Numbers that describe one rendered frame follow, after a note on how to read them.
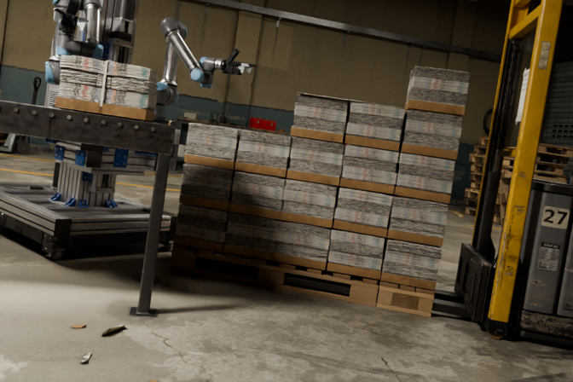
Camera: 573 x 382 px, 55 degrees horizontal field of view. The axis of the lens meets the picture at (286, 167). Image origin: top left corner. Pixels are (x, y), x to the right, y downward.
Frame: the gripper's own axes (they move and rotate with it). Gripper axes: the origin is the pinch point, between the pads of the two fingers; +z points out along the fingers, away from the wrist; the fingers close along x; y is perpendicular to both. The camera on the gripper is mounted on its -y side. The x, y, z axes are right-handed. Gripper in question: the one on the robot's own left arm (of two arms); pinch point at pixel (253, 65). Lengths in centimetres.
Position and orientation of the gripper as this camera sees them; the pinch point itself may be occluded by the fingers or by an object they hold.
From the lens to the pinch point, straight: 353.8
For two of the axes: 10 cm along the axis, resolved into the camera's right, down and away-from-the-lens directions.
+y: -1.1, 9.8, 1.8
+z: 9.6, 1.6, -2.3
